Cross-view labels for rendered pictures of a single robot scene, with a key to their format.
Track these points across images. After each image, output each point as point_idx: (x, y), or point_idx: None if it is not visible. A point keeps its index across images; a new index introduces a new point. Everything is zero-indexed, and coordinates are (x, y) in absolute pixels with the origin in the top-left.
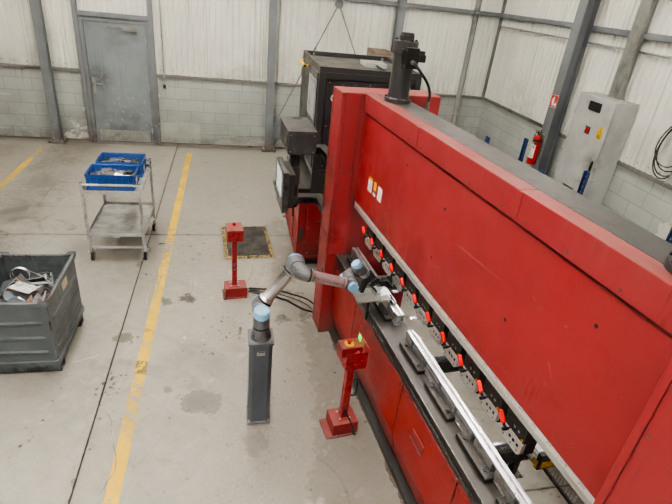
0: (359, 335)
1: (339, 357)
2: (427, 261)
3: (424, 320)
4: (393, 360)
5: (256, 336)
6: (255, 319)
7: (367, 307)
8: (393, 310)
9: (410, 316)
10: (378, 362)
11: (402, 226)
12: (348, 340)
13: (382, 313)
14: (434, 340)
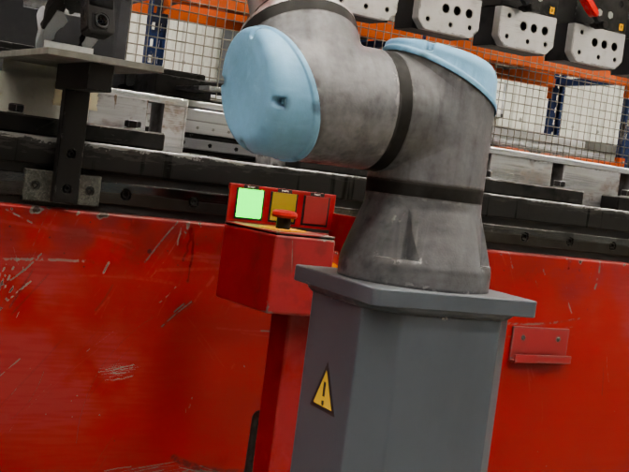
0: (244, 197)
1: (309, 302)
2: None
3: (392, 1)
4: (348, 209)
5: (486, 246)
6: (492, 110)
7: (85, 127)
8: (153, 95)
9: (209, 85)
10: (232, 312)
11: None
12: (288, 211)
13: (127, 128)
14: (454, 34)
